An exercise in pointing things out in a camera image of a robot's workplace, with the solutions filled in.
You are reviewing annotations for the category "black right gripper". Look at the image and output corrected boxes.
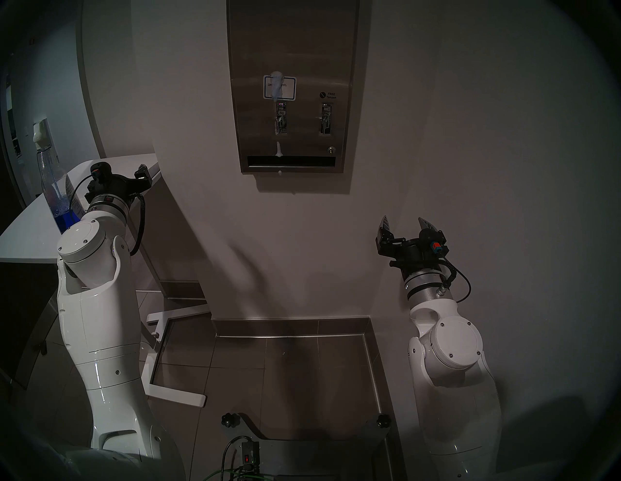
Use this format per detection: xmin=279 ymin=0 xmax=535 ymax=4
xmin=375 ymin=216 xmax=440 ymax=283

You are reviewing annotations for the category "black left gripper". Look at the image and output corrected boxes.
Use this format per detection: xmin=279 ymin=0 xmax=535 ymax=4
xmin=86 ymin=164 xmax=149 ymax=207

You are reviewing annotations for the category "clear spray bottle blue liquid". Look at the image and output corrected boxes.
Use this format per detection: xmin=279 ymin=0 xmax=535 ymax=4
xmin=33 ymin=131 xmax=84 ymax=232

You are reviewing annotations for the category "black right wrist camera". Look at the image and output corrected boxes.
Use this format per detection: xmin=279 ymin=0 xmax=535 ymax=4
xmin=420 ymin=229 xmax=448 ymax=263

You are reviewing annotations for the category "left arm braided black cable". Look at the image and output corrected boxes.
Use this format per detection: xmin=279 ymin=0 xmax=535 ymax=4
xmin=127 ymin=193 xmax=146 ymax=257

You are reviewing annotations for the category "arm braided black cable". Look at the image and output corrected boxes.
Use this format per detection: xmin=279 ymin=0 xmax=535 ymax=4
xmin=437 ymin=257 xmax=459 ymax=294
xmin=127 ymin=193 xmax=146 ymax=257

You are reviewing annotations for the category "right arm braided black cable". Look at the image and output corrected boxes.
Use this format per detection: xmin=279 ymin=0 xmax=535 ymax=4
xmin=437 ymin=257 xmax=459 ymax=294

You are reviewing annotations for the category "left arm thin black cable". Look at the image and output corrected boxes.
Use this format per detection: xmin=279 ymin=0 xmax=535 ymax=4
xmin=68 ymin=175 xmax=94 ymax=214

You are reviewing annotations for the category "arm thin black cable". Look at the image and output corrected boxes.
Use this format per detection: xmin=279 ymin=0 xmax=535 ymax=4
xmin=68 ymin=175 xmax=94 ymax=214
xmin=446 ymin=259 xmax=471 ymax=305

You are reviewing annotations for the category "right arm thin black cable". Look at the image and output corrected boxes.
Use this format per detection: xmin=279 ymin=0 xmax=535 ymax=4
xmin=446 ymin=259 xmax=471 ymax=305

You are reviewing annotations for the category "white wall box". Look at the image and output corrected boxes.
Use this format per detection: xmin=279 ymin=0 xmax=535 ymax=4
xmin=33 ymin=118 xmax=62 ymax=165

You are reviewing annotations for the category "white table with frame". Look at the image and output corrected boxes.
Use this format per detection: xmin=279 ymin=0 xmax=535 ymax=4
xmin=0 ymin=154 xmax=212 ymax=408

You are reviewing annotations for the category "stainless steel wall dispenser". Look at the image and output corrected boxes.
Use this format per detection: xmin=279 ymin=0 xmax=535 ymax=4
xmin=227 ymin=0 xmax=360 ymax=174

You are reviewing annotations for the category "grey metal base plate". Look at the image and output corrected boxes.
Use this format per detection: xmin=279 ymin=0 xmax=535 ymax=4
xmin=238 ymin=414 xmax=390 ymax=481

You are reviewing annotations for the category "black box red switch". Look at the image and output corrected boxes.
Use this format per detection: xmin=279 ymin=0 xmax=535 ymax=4
xmin=241 ymin=438 xmax=261 ymax=469

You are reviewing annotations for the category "thin black base cable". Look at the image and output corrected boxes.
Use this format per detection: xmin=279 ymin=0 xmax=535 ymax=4
xmin=222 ymin=435 xmax=254 ymax=481

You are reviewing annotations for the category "green cable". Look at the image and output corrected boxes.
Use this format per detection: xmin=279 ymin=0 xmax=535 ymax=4
xmin=204 ymin=463 xmax=265 ymax=481

